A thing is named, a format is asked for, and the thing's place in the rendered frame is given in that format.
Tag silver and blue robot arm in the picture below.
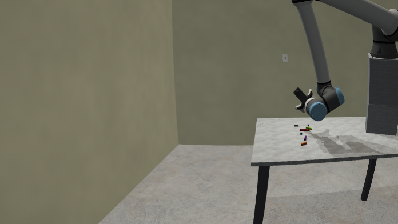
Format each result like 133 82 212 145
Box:
292 0 398 121

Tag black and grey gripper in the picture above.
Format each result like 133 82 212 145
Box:
296 89 316 113

